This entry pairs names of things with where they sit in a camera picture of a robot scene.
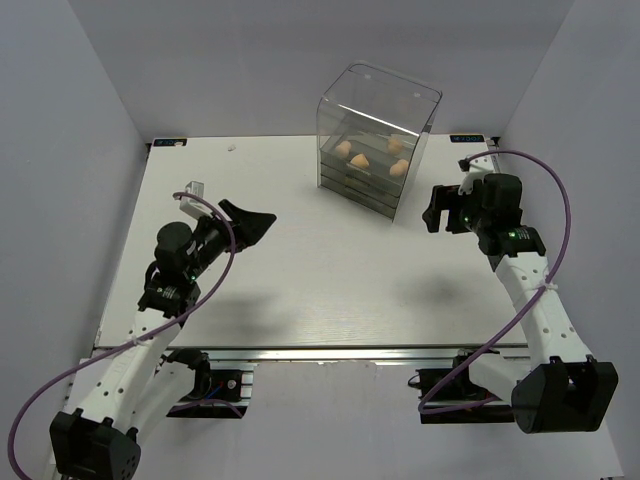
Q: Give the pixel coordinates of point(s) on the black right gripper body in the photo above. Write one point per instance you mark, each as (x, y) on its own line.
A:
(473, 217)

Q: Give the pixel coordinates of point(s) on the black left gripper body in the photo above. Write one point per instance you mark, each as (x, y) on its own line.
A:
(211, 242)

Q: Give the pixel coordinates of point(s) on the clear acrylic makeup organizer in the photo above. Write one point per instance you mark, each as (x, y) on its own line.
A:
(367, 105)

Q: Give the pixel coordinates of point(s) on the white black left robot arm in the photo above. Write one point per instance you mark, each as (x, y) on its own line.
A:
(102, 437)

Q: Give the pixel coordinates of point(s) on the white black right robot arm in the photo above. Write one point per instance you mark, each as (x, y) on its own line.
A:
(537, 363)

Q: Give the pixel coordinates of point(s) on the blue label sticker right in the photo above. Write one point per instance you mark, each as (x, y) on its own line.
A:
(466, 138)

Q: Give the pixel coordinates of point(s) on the blue label sticker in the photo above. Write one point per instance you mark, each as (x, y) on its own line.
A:
(466, 138)
(169, 142)

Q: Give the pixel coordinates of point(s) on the blue label sticker left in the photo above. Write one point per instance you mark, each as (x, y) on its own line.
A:
(169, 142)

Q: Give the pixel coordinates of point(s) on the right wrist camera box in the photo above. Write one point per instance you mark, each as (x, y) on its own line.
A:
(475, 169)

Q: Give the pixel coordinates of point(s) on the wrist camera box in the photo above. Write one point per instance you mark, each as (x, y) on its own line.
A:
(475, 169)
(191, 200)

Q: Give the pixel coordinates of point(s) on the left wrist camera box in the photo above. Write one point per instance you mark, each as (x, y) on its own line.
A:
(191, 200)

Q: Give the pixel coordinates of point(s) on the aluminium rail front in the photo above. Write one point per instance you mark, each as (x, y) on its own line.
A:
(390, 355)

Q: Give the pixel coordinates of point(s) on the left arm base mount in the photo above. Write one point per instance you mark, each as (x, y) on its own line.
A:
(225, 393)

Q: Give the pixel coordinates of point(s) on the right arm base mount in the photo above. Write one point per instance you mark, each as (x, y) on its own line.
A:
(459, 391)

